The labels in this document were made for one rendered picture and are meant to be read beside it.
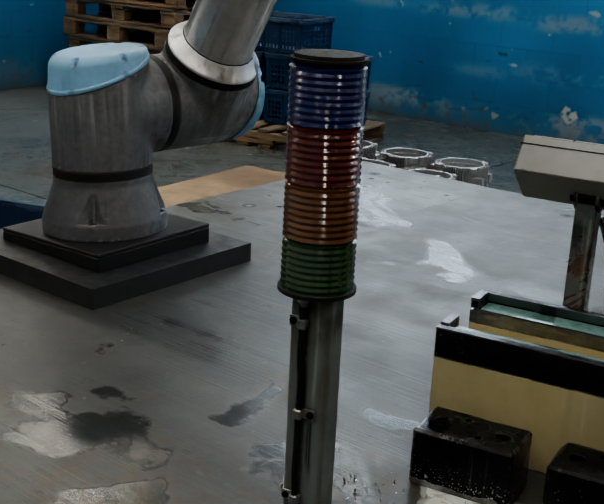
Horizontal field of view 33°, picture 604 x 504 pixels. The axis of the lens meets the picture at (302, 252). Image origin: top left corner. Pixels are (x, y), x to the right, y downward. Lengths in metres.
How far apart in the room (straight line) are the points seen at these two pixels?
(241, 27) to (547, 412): 0.77
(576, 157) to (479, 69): 6.28
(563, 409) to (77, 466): 0.47
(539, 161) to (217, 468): 0.52
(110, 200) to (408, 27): 6.37
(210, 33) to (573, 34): 5.73
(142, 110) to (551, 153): 0.61
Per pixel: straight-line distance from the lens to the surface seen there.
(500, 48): 7.41
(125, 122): 1.52
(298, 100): 0.77
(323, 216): 0.78
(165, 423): 1.11
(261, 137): 6.42
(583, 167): 1.22
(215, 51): 1.56
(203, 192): 3.86
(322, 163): 0.77
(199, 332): 1.35
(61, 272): 1.49
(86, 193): 1.53
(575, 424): 1.04
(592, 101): 7.14
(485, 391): 1.06
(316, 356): 0.84
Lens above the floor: 1.31
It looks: 17 degrees down
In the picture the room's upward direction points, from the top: 3 degrees clockwise
